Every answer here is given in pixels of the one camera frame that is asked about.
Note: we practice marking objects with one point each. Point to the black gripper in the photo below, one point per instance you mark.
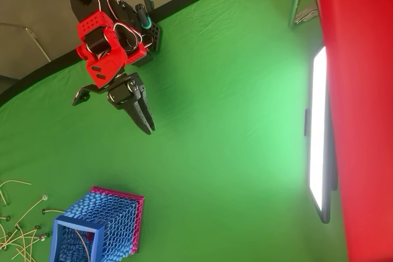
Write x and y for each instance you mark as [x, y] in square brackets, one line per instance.
[122, 96]

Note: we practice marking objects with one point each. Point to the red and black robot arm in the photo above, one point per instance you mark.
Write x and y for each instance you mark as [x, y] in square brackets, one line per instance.
[95, 27]

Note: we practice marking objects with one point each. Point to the blue and pink mesh basket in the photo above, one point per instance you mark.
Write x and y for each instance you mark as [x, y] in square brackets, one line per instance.
[80, 225]

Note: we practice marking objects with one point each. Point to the green table cloth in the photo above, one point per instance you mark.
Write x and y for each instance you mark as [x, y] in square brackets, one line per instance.
[215, 121]

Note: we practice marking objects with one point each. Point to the black and teal table clamp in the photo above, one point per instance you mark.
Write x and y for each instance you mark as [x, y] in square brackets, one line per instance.
[140, 12]

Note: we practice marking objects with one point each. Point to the black LED light panel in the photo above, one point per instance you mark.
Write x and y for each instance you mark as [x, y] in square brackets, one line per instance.
[317, 121]

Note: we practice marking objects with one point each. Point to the red blurred foreground bar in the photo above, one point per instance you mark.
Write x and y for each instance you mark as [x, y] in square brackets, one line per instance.
[362, 90]

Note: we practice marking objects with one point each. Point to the black gripper camera mount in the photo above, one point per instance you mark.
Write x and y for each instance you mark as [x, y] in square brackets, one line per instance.
[83, 93]

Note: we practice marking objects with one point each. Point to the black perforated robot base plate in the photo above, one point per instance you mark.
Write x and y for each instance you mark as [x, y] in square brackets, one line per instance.
[155, 36]

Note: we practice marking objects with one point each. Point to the thin metal rod frame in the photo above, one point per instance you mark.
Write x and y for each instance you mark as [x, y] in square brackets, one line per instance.
[40, 45]

